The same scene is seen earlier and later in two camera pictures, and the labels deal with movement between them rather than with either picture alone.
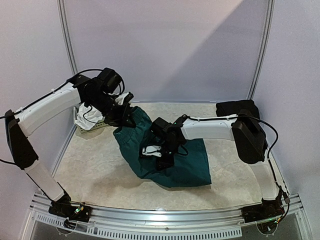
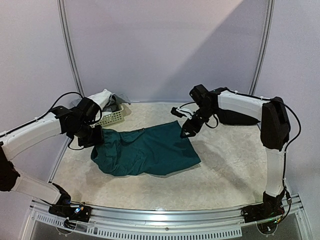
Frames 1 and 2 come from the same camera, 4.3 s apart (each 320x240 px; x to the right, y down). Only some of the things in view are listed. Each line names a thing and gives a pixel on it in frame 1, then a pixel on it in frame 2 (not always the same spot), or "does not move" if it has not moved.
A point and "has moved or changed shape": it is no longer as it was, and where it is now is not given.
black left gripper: [122, 120] -> [98, 139]
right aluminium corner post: [263, 49] does not move
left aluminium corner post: [66, 36] does not move
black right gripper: [165, 158] -> [194, 122]
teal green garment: [190, 169] has moved or changed shape
